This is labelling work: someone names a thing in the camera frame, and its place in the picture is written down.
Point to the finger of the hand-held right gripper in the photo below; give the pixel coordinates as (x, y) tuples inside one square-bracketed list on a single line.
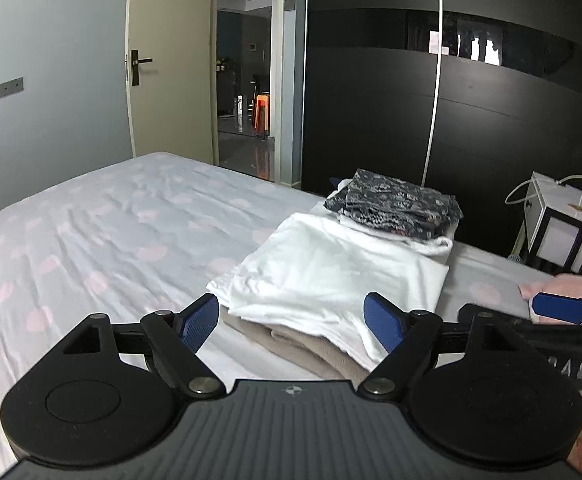
[(518, 332), (563, 307)]

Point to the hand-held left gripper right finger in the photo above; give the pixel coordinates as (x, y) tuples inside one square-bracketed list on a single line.
[(383, 322)]

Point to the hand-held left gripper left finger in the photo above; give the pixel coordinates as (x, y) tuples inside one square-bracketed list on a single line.
[(198, 320)]

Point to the white t-shirt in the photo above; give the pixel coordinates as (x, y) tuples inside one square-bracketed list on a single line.
[(321, 270)]

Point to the pink garment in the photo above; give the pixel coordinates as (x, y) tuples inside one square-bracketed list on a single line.
[(561, 285)]

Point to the white cube lamp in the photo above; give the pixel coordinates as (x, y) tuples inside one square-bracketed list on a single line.
[(556, 220)]

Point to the white folded garment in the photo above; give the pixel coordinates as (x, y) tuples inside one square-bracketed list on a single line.
[(431, 247)]

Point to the beige folded garment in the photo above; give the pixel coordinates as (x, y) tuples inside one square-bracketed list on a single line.
[(291, 345)]

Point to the dark patterned garment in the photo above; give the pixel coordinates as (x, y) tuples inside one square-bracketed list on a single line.
[(396, 200)]

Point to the polka dot bed sheet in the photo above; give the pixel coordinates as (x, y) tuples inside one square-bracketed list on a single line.
[(96, 220)]

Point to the cream door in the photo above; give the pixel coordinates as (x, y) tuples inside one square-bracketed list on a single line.
[(171, 110)]

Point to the black wardrobe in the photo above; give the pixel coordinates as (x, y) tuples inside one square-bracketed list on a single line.
[(371, 110)]

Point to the orange stool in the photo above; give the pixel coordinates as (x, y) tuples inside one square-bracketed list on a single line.
[(262, 115)]

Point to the silver glass door panel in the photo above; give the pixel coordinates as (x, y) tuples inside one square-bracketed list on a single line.
[(288, 85)]

